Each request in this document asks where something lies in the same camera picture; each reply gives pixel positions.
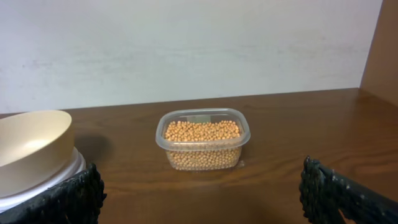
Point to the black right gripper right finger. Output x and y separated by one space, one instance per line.
329 197

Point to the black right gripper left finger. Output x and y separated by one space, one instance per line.
78 199

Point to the white digital kitchen scale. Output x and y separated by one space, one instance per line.
75 165

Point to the cream round bowl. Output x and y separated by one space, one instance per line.
34 146

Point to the clear plastic container of soybeans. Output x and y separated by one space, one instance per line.
203 139

